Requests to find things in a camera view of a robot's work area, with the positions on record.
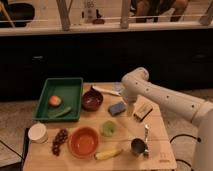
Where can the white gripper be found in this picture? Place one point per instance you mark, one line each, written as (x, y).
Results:
(130, 98)

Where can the blue sponge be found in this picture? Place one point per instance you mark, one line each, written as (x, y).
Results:
(117, 108)

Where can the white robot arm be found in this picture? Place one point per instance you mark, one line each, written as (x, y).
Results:
(197, 111)

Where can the dark maroon bowl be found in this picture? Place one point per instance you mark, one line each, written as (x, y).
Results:
(92, 100)

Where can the orange red bowl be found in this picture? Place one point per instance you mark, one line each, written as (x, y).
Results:
(83, 142)

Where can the wooden brush block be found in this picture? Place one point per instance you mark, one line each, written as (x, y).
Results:
(142, 112)

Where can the green plastic cup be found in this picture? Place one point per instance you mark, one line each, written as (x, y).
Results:
(108, 128)

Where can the metal measuring cup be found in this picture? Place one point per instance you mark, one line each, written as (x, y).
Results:
(139, 147)

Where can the metal fork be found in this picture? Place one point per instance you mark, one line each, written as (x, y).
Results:
(146, 133)

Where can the yellow corn cob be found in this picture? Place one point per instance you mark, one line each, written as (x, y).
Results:
(103, 155)

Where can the green cucumber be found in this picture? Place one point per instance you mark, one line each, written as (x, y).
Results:
(61, 113)

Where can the green plastic tray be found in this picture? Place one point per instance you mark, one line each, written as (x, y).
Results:
(69, 90)

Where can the dark red grapes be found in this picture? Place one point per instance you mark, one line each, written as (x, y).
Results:
(59, 139)

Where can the peach fruit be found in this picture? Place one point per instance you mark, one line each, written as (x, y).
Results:
(55, 101)

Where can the white paper cup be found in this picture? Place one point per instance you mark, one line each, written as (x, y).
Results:
(38, 133)

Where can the person's legs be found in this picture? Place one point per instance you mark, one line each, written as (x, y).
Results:
(151, 9)

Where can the white bottle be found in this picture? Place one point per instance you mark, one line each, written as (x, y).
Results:
(89, 10)

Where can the black chair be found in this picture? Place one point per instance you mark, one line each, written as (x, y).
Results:
(20, 13)

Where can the white handled knife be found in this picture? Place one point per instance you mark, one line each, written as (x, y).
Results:
(106, 91)

